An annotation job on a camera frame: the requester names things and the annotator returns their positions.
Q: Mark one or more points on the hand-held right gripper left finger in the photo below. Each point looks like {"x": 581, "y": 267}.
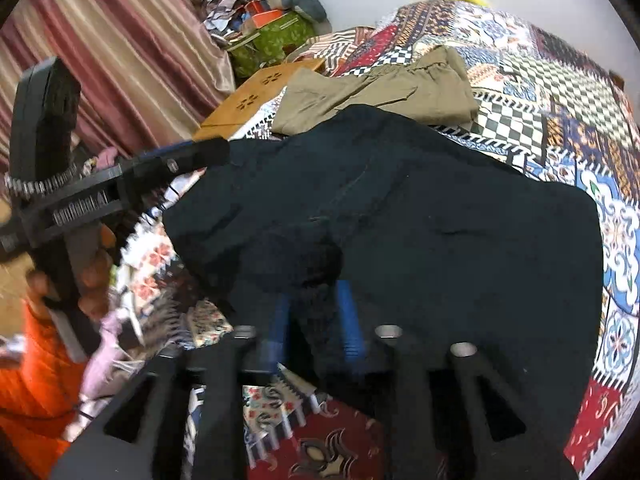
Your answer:
{"x": 277, "y": 327}

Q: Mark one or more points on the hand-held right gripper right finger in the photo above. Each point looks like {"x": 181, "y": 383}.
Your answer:
{"x": 348, "y": 320}

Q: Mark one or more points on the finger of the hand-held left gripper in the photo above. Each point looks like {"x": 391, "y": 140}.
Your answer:
{"x": 165, "y": 151}
{"x": 190, "y": 160}

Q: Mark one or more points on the black pants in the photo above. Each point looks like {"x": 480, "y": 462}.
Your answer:
{"x": 450, "y": 240}

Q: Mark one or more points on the person's left forearm orange sleeve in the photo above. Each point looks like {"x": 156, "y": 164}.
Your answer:
{"x": 30, "y": 385}

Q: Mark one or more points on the khaki pants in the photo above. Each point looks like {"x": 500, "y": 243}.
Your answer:
{"x": 400, "y": 90}

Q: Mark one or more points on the person's left hand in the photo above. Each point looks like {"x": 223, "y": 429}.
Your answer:
{"x": 95, "y": 272}

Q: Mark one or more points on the wooden board with flower cutouts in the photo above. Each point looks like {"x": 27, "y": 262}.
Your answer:
{"x": 250, "y": 100}

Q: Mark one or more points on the striped pink curtain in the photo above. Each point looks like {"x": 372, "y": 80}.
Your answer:
{"x": 125, "y": 35}

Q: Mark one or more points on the pile of patterned fabric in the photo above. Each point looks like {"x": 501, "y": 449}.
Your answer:
{"x": 225, "y": 7}

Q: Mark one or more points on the orange box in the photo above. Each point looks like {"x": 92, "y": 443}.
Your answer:
{"x": 265, "y": 17}

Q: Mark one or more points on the pink cloth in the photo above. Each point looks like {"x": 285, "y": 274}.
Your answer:
{"x": 100, "y": 370}

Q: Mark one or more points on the patchwork patterned bedspread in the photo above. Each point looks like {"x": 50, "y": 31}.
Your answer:
{"x": 550, "y": 110}

